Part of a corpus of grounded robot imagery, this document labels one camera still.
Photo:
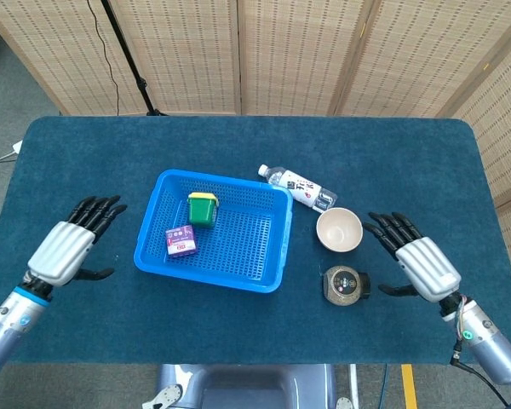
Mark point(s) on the right black-silver robot hand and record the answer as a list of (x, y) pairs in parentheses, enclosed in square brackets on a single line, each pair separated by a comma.
[(428, 268)]

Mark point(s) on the left black-silver robot hand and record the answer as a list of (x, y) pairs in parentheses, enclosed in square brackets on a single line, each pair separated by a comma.
[(59, 255)]

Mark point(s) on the round jar with black cap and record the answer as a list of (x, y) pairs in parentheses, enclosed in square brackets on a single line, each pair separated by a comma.
[(342, 286)]

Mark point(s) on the beige bowl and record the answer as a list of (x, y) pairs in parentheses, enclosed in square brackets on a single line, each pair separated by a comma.
[(340, 230)]

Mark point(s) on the small purple box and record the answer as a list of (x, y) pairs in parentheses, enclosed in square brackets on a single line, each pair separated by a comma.
[(181, 243)]

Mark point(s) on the green container with yellow lid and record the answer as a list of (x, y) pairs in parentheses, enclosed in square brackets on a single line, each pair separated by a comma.
[(201, 211)]

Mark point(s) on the clear white-label water bottle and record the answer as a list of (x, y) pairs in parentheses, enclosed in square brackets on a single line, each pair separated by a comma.
[(300, 187)]

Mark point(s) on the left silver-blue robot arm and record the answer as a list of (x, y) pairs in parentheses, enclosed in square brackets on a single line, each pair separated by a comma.
[(8, 328)]

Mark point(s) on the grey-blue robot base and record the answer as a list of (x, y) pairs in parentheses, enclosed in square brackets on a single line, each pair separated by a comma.
[(247, 387)]

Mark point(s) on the blue perforated plastic basket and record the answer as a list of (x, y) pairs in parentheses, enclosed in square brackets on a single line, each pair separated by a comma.
[(153, 260)]

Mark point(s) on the white power adapter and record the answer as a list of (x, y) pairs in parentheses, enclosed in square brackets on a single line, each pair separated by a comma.
[(17, 146)]

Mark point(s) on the white floor strip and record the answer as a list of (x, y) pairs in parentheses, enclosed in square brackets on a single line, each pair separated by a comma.
[(354, 383)]

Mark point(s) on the white perforated foot plate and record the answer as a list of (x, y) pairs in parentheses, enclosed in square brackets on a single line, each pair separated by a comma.
[(344, 404), (166, 396)]

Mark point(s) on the teal table mat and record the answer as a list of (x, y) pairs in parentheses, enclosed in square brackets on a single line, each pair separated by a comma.
[(238, 328)]

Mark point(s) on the black tripod stand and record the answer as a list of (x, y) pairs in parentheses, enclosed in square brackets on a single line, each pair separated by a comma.
[(130, 59)]

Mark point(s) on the bamboo folding screen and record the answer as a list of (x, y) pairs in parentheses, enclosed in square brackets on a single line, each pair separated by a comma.
[(302, 51)]

